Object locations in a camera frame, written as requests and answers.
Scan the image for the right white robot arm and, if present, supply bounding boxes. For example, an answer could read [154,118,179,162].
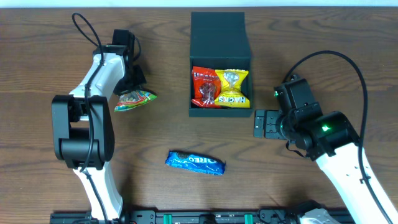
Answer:
[275,78,397,223]

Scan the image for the red snack bag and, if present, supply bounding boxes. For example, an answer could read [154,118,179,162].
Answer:
[191,66,221,109]

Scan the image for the yellow Hacks candy bag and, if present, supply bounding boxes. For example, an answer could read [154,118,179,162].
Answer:
[215,69,250,108]

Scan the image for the blue Oreo cookie pack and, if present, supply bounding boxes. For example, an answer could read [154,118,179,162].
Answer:
[165,151,225,175]

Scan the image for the dark green open box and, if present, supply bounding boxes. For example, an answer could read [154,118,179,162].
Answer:
[188,12,254,118]

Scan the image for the green gummy candy bag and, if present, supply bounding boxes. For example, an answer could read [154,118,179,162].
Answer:
[114,90,157,112]

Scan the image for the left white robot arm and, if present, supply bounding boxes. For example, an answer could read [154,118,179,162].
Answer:
[50,29,146,223]

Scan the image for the black mounting rail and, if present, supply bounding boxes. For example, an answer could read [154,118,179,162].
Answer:
[49,200,355,224]

